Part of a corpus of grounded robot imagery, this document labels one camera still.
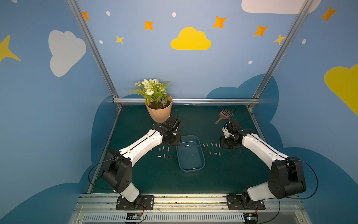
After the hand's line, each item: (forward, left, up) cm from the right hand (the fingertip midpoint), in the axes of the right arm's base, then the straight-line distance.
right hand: (223, 143), depth 90 cm
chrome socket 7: (-8, +39, -7) cm, 40 cm away
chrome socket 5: (-3, +43, -8) cm, 43 cm away
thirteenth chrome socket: (-4, +4, -8) cm, 10 cm away
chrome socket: (+2, +12, -8) cm, 15 cm away
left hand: (-2, +30, +5) cm, 30 cm away
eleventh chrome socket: (-3, +8, -8) cm, 12 cm away
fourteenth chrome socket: (-4, +2, -8) cm, 9 cm away
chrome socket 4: (-2, +41, -7) cm, 42 cm away
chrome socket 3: (-3, +37, -7) cm, 38 cm away
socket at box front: (-15, +19, -7) cm, 25 cm away
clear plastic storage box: (-5, +22, -8) cm, 23 cm away
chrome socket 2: (+3, +6, -8) cm, 10 cm away
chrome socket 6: (-9, +36, -7) cm, 38 cm away
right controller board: (-39, -12, -11) cm, 42 cm away
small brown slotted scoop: (+32, -6, -7) cm, 33 cm away
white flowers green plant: (+22, +47, +23) cm, 57 cm away
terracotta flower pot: (+20, +44, +7) cm, 49 cm away
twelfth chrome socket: (-9, +42, -7) cm, 43 cm away
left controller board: (-43, +50, -9) cm, 67 cm away
